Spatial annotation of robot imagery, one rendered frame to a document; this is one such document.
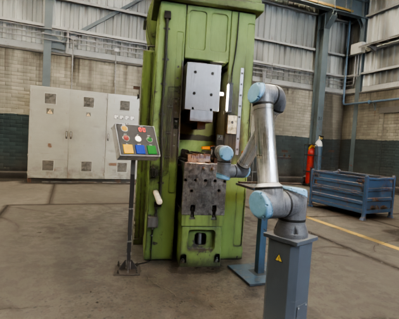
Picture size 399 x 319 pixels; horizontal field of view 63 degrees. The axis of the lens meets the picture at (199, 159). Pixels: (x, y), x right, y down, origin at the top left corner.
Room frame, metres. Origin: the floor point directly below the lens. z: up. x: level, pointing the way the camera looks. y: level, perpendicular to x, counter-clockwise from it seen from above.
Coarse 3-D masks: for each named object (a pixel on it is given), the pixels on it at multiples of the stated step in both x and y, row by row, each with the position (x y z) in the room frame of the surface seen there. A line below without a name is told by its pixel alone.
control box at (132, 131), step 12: (120, 132) 2.52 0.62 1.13; (132, 132) 2.58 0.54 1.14; (144, 132) 2.65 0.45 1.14; (120, 144) 2.46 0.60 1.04; (132, 144) 2.52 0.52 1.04; (144, 144) 2.59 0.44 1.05; (156, 144) 2.65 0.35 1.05; (120, 156) 2.44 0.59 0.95; (132, 156) 2.49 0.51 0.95; (144, 156) 2.55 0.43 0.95; (156, 156) 2.60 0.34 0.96
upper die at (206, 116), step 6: (186, 114) 3.01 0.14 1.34; (192, 114) 2.82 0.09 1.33; (198, 114) 2.83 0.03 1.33; (204, 114) 2.84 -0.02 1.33; (210, 114) 2.85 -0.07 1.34; (186, 120) 2.99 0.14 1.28; (192, 120) 2.82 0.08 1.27; (198, 120) 2.83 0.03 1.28; (204, 120) 2.84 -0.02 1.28; (210, 120) 2.85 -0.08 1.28
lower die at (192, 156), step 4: (192, 152) 3.16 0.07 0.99; (196, 152) 2.95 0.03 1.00; (200, 152) 3.01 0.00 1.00; (188, 156) 2.82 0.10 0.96; (192, 156) 2.82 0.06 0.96; (196, 156) 2.83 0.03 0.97; (200, 156) 2.84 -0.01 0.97; (204, 156) 2.84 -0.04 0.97; (208, 156) 2.85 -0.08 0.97; (188, 160) 2.82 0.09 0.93; (192, 160) 2.82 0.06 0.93; (196, 160) 2.83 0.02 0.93; (200, 160) 2.84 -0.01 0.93; (204, 160) 2.85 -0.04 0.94; (208, 160) 2.85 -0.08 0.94
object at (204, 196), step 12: (180, 168) 2.93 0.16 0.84; (192, 168) 2.76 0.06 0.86; (216, 168) 2.81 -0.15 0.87; (180, 180) 3.11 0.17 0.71; (192, 180) 2.77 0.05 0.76; (180, 192) 3.07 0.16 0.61; (192, 192) 2.77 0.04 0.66; (204, 192) 2.79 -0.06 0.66; (216, 192) 2.81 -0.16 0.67; (180, 204) 2.91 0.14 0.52; (192, 204) 2.77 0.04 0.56; (204, 204) 2.79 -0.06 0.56; (216, 204) 2.81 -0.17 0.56
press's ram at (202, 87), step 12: (192, 72) 2.82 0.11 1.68; (204, 72) 2.84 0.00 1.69; (216, 72) 2.86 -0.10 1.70; (192, 84) 2.82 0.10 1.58; (204, 84) 2.84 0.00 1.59; (216, 84) 2.86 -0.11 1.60; (192, 96) 2.82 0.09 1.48; (204, 96) 2.84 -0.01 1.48; (216, 96) 2.86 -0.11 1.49; (192, 108) 2.90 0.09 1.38; (204, 108) 2.84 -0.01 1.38; (216, 108) 2.86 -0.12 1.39
